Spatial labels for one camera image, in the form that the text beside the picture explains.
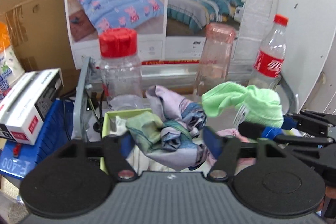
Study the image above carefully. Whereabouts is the pink cloth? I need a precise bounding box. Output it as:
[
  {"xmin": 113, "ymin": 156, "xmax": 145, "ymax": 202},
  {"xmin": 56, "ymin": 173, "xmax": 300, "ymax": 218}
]
[{"xmin": 207, "ymin": 128, "xmax": 255, "ymax": 172}]

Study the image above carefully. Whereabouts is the green towel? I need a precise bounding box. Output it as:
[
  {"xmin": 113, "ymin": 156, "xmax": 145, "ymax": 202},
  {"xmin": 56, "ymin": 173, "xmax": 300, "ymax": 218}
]
[{"xmin": 201, "ymin": 81, "xmax": 284, "ymax": 128}]

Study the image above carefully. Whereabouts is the white towel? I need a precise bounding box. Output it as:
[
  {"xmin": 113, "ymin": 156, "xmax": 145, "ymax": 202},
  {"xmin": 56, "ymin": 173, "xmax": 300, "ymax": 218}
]
[{"xmin": 110, "ymin": 116, "xmax": 171, "ymax": 174}]

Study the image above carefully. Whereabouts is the multicolour pastel cloth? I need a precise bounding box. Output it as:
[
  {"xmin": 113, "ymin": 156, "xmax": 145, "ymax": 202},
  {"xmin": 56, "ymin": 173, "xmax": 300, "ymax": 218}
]
[{"xmin": 126, "ymin": 85, "xmax": 209, "ymax": 171}]

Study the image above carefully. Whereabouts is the green cardboard box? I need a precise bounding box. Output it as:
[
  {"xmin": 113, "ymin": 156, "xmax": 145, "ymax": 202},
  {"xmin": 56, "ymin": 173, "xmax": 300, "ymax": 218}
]
[{"xmin": 99, "ymin": 107, "xmax": 297, "ymax": 175}]

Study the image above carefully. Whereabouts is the cola bottle red label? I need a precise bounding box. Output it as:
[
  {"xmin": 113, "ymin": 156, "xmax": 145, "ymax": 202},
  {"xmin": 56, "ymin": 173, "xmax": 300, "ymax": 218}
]
[{"xmin": 248, "ymin": 14, "xmax": 288, "ymax": 89}]

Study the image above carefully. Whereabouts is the pink clear tumbler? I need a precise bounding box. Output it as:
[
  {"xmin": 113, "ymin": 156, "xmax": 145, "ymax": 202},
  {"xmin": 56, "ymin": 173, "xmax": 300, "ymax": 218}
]
[{"xmin": 193, "ymin": 23, "xmax": 236, "ymax": 97}]

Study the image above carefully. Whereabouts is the red-lid clear plastic jar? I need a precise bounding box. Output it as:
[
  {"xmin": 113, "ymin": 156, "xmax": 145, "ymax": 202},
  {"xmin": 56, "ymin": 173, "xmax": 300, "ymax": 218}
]
[{"xmin": 99, "ymin": 27, "xmax": 143, "ymax": 111}]

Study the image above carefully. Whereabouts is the blue metal machine box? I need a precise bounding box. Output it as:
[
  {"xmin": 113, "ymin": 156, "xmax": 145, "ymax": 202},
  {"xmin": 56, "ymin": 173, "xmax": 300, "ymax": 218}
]
[{"xmin": 0, "ymin": 99, "xmax": 76, "ymax": 180}]

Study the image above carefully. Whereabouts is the white black small carton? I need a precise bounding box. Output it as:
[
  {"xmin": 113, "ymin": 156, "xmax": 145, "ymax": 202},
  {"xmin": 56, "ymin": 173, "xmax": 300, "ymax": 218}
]
[{"xmin": 1, "ymin": 68, "xmax": 63, "ymax": 145}]

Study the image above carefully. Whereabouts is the orange paper cup pack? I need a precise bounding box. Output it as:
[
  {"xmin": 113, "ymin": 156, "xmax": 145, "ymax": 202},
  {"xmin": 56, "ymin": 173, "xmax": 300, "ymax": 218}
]
[{"xmin": 0, "ymin": 22, "xmax": 25, "ymax": 101}]

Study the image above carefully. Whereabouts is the white shelf unit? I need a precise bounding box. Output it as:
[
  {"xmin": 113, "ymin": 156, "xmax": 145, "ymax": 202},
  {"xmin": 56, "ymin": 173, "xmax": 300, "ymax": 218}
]
[{"xmin": 277, "ymin": 0, "xmax": 335, "ymax": 109}]

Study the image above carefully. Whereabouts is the large cardboard box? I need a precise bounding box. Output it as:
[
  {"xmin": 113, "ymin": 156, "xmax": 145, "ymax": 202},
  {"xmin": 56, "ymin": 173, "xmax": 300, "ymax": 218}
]
[{"xmin": 1, "ymin": 0, "xmax": 79, "ymax": 93}]

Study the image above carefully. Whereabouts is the black power cable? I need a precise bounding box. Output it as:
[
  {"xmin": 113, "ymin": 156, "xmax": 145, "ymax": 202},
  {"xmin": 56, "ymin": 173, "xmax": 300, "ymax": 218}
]
[{"xmin": 86, "ymin": 90, "xmax": 106, "ymax": 134}]

